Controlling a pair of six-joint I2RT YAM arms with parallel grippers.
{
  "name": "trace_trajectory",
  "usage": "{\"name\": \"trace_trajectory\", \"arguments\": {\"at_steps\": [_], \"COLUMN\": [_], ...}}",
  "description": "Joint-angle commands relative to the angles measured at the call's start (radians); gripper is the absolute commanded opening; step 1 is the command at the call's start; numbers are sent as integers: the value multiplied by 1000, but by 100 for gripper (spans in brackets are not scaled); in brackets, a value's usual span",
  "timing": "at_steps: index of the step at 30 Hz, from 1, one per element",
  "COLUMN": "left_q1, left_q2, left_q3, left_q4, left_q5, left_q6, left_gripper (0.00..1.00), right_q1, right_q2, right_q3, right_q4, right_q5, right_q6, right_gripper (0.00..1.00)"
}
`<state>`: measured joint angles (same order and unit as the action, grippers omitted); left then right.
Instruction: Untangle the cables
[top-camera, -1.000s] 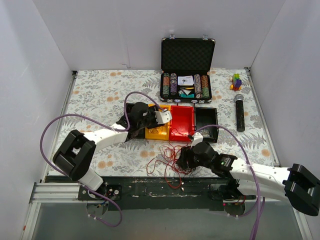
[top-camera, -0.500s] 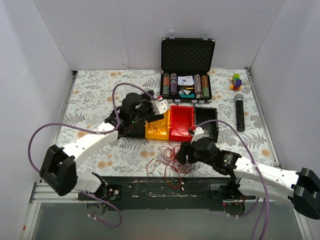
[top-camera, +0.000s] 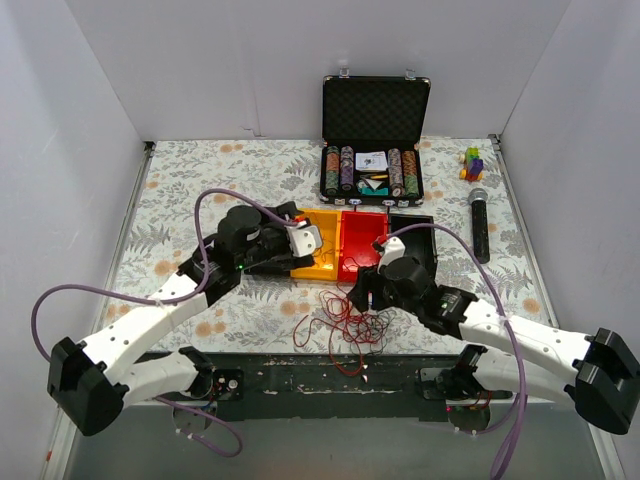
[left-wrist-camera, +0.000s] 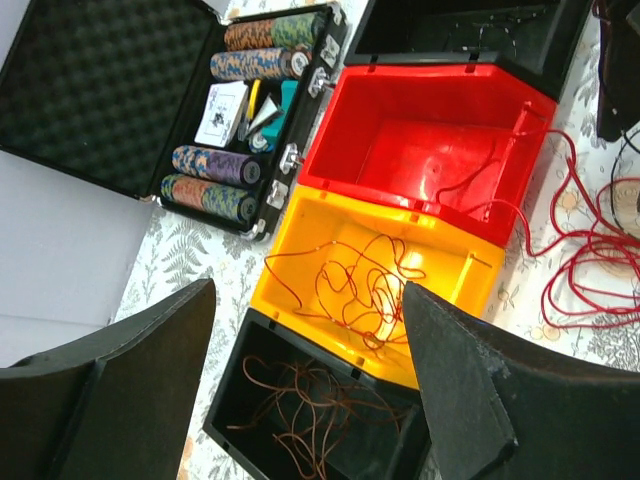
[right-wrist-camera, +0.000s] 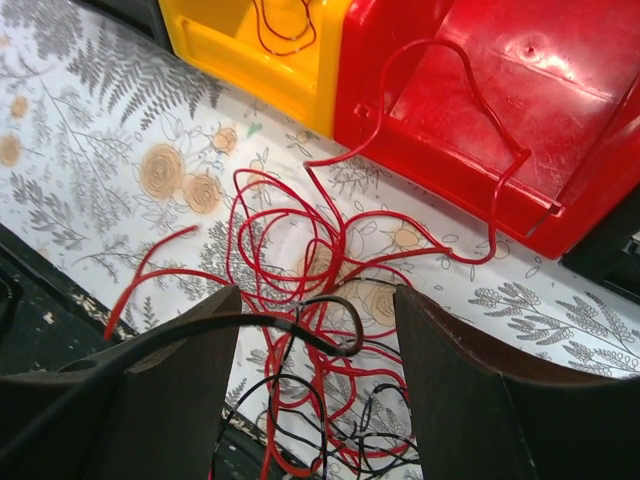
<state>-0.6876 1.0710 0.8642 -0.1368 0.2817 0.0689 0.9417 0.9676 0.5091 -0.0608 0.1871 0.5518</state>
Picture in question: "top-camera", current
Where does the red wire tangle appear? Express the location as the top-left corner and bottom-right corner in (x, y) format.
(292, 289), (391, 377)

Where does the black bin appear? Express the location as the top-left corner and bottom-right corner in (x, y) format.
(388, 214), (438, 277)
(244, 201), (302, 276)

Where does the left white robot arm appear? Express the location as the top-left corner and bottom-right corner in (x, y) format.
(47, 202), (323, 436)

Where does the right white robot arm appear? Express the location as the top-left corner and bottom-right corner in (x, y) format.
(348, 257), (639, 435)

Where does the yellow bin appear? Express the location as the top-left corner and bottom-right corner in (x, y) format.
(290, 209), (341, 282)

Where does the red bin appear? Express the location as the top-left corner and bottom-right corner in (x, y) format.
(337, 211), (388, 283)

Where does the floral table mat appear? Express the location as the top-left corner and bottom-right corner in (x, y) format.
(114, 137), (554, 354)

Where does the black microphone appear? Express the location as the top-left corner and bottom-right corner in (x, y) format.
(468, 188), (490, 264)

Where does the playing card deck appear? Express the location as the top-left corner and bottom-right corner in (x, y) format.
(355, 151), (388, 172)

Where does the colourful toy block car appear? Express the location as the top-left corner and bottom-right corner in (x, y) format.
(459, 147), (484, 182)

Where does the black poker chip case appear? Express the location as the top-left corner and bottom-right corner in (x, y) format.
(319, 71), (431, 208)

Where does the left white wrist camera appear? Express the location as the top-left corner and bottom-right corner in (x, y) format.
(285, 224), (323, 258)

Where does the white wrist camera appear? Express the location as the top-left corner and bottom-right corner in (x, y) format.
(285, 224), (323, 258)
(372, 236), (405, 270)

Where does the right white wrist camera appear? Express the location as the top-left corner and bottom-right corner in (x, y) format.
(372, 236), (405, 270)

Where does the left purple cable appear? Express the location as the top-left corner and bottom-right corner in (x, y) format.
(30, 189), (301, 459)

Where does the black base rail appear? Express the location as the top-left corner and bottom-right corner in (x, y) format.
(134, 349), (511, 422)

